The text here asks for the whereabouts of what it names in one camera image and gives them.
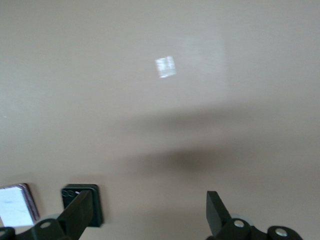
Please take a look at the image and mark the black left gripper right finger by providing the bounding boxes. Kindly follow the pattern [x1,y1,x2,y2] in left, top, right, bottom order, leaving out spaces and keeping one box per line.
[206,190,301,240]

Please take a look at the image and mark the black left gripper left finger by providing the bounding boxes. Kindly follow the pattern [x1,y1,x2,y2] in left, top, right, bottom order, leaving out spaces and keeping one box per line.
[0,189,94,240]

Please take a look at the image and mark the black flip phone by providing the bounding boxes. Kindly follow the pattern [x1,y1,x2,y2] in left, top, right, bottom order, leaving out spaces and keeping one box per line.
[60,184,105,228]

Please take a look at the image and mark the lilac flip phone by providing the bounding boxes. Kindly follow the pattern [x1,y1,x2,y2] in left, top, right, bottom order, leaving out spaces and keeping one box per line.
[0,183,41,227]

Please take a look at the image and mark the small clear tape piece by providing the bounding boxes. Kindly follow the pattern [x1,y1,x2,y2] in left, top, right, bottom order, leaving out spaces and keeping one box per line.
[154,56,178,79]

